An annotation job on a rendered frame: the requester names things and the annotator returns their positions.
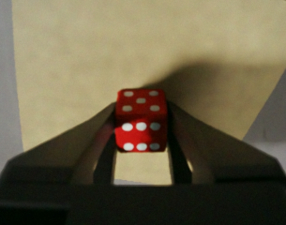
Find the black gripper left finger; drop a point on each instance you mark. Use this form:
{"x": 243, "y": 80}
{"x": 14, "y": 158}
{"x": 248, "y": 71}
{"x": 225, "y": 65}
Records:
{"x": 72, "y": 155}

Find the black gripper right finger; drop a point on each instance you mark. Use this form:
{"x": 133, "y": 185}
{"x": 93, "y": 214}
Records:
{"x": 214, "y": 156}

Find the red die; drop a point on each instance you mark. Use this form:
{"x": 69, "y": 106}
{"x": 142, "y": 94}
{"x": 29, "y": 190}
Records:
{"x": 141, "y": 121}

